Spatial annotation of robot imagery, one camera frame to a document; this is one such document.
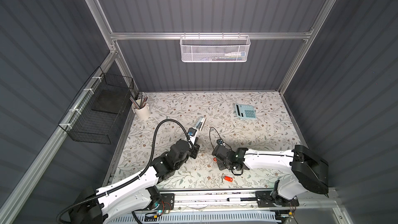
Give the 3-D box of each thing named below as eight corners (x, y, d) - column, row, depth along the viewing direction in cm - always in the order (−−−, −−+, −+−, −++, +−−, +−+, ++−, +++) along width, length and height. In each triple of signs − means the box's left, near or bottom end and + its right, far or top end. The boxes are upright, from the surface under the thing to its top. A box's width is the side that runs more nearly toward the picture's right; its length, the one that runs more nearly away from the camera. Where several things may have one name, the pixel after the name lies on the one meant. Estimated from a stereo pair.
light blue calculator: (237, 119, 107) (238, 116, 104) (235, 106, 114) (236, 103, 111) (255, 118, 107) (256, 116, 104) (252, 106, 114) (253, 103, 111)
